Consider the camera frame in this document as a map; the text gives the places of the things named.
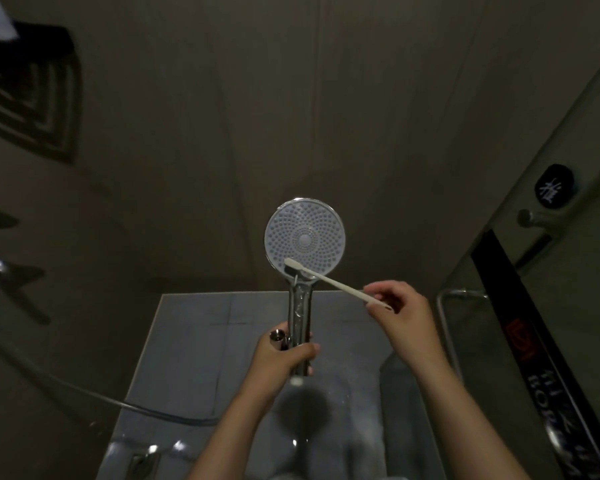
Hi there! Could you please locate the person's left hand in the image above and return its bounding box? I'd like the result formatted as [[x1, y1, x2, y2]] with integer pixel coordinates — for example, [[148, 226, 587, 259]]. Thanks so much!
[[245, 322, 321, 395]]

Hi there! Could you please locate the person's right hand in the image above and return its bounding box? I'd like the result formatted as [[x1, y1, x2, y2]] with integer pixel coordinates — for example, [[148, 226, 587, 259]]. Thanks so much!
[[362, 280, 449, 371]]

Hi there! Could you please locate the silver flexible shower hose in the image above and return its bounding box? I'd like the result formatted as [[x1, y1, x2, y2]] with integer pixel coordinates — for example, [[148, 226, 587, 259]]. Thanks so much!
[[0, 322, 289, 428]]

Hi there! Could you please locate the white toothbrush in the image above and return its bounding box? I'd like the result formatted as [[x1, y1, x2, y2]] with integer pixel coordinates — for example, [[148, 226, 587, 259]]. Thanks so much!
[[283, 258, 393, 311]]

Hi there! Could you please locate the round chrome shower head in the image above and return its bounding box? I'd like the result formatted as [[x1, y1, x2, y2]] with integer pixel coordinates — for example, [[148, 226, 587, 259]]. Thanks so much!
[[263, 197, 347, 378]]

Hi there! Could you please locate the person's right forearm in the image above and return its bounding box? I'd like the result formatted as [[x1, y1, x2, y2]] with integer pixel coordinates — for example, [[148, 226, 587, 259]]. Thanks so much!
[[415, 354, 531, 480]]

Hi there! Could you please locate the person's left forearm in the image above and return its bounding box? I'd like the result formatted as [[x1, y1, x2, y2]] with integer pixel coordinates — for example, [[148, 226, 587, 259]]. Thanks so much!
[[187, 379, 291, 480]]

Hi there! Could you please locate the black printed door strip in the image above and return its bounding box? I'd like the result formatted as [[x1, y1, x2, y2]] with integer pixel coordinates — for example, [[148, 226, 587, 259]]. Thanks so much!
[[471, 229, 600, 480]]

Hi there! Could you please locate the metal floor drain grate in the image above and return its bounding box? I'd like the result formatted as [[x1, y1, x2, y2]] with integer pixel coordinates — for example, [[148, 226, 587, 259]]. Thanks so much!
[[125, 452, 161, 480]]

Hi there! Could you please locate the black round sticker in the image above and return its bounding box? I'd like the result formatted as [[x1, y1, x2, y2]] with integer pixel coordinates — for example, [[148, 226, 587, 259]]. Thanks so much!
[[533, 163, 577, 209]]

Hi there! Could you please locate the black corner shelf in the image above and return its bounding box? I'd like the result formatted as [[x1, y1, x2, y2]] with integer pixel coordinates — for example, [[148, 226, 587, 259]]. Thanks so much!
[[0, 22, 79, 65]]

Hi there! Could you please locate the chrome door handle bar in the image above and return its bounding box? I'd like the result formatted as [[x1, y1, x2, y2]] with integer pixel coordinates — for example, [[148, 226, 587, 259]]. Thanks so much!
[[435, 288, 490, 381]]

